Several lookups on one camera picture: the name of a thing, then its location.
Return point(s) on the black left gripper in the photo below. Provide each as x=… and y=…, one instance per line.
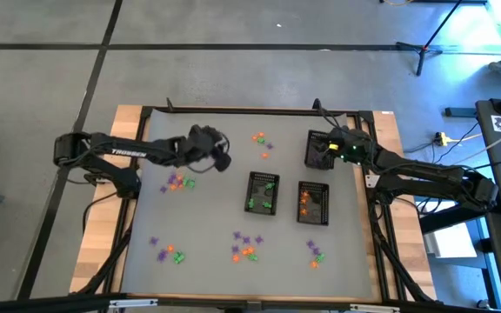
x=205, y=141

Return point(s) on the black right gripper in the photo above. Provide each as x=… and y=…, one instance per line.
x=350, y=148

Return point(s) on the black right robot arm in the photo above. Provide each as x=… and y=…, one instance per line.
x=429, y=176

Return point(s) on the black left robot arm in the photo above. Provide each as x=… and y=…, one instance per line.
x=128, y=152

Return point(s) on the black slotted plastic basket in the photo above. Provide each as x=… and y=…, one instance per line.
x=313, y=141
x=318, y=213
x=260, y=194

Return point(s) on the grey table mat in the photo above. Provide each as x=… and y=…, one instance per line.
x=215, y=217

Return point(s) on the yellow power plug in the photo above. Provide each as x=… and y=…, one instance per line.
x=441, y=139

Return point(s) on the black tripod stand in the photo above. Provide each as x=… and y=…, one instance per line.
x=422, y=50

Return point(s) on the wooden table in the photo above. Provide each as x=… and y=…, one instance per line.
x=102, y=226

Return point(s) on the black aluminium rig frame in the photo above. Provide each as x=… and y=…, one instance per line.
x=233, y=109

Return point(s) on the silver aluminium bracket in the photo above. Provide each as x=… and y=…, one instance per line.
x=374, y=308
x=133, y=303

